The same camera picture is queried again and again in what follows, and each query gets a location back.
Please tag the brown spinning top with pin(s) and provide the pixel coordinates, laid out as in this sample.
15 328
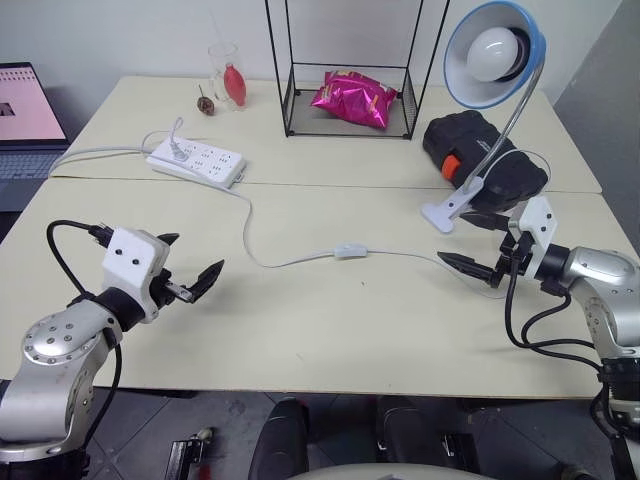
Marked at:
205 105

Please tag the dark rounded shape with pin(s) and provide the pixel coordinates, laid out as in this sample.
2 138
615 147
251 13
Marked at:
277 440
405 430

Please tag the white lamp bulb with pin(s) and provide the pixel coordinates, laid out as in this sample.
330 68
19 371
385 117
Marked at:
492 52

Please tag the blue clip desk lamp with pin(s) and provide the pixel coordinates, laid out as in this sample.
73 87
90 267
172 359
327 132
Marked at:
460 75

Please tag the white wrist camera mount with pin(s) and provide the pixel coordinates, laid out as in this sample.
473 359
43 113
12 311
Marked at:
130 255
540 220

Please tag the beige robot body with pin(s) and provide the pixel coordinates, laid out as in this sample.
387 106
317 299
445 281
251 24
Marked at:
390 472

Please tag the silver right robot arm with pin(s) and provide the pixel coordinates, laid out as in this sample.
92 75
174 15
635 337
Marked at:
600 270

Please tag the black tool case orange latch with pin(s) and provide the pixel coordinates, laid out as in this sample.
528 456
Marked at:
460 135

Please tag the white power strip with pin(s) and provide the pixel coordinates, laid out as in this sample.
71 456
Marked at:
210 162

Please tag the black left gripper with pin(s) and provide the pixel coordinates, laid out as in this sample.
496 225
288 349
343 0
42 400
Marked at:
165 291

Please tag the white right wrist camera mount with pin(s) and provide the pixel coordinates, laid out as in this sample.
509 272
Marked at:
540 220

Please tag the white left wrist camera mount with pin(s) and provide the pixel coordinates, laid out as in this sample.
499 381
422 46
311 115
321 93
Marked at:
130 255

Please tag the clear glass cup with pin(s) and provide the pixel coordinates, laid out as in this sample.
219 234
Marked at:
220 55

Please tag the grey laptop pink screen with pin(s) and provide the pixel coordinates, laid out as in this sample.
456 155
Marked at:
25 105

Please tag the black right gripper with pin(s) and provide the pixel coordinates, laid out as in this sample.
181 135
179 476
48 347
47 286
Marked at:
512 257

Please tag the pink snack bag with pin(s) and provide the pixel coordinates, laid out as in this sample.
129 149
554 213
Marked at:
350 100

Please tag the black metal floor bracket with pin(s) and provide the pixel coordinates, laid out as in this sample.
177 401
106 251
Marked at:
185 452

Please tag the white power plug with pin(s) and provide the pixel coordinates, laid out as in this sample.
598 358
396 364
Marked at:
178 150

